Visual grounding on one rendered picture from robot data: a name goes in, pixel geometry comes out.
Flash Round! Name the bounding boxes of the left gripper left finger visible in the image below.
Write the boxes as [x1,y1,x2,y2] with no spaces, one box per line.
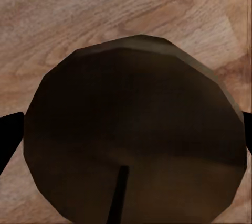
[0,113,25,175]

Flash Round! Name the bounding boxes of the pillar candle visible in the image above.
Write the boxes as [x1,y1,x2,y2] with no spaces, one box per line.
[24,35,247,224]

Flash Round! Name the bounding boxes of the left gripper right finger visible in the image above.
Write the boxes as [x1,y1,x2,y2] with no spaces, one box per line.
[243,112,252,152]

